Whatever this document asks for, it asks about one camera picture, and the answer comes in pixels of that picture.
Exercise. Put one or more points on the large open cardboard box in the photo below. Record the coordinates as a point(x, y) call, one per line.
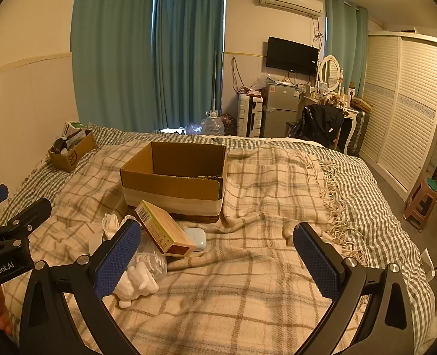
point(185, 179)

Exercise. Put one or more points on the white hard suitcase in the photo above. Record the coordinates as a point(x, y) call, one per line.
point(249, 116)

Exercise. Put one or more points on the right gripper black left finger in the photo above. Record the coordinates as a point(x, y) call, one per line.
point(47, 326)

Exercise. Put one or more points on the white oval vanity mirror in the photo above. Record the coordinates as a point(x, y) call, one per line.
point(330, 75)

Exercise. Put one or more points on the teal corner curtain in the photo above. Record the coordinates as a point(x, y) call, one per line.
point(346, 40)

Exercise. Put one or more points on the white wall air conditioner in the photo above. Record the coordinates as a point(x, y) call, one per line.
point(313, 8)

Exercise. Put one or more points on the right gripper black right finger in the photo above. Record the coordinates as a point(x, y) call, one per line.
point(386, 326)

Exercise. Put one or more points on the large clear water jug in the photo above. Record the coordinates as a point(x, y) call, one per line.
point(212, 124)

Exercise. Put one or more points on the white lace cloth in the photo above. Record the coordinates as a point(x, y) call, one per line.
point(110, 224)

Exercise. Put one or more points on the white dressing table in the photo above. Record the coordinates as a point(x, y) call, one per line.
point(352, 131)

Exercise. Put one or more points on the pale blue earbuds case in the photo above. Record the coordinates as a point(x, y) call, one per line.
point(197, 236)

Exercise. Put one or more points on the chair with black jacket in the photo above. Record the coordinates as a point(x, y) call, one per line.
point(318, 123)

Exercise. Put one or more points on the beige plaid blanket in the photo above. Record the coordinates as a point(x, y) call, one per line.
point(248, 292)

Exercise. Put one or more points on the green checkered bed sheet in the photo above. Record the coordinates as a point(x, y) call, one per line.
point(368, 229)

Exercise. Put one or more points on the clear plastic wipes pack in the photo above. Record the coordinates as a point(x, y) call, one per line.
point(142, 275)

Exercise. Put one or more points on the silver mini fridge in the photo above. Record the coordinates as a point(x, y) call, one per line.
point(280, 107)

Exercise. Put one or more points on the brown plastic stool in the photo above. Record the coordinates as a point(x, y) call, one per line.
point(421, 203)

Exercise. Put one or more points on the teal window curtain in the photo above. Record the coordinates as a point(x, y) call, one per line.
point(144, 65)

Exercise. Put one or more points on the white louvered wardrobe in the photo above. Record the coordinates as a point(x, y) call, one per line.
point(401, 88)

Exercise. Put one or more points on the small cardboard box with clutter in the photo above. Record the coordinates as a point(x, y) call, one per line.
point(73, 144)

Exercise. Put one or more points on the person's left hand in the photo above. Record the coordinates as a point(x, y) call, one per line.
point(5, 321)

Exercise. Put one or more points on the black wall television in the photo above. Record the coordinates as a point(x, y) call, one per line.
point(291, 56)

